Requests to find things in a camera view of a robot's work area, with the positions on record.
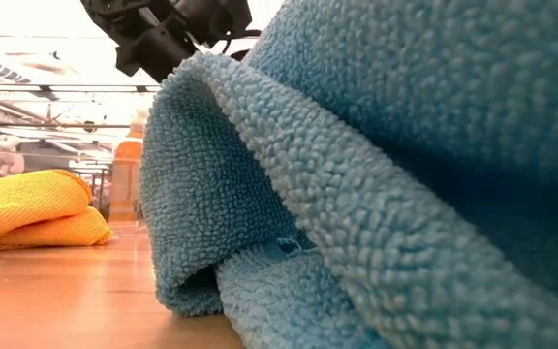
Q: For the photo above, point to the orange microfiber towel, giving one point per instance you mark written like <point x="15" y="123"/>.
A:
<point x="27" y="203"/>

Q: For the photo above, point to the blue microfiber towel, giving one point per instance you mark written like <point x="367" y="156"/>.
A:
<point x="356" y="194"/>

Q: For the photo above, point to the orange spray bottle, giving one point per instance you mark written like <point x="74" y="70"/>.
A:
<point x="126" y="184"/>

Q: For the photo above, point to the long ceiling light rail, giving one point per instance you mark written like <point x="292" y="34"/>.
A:
<point x="66" y="88"/>

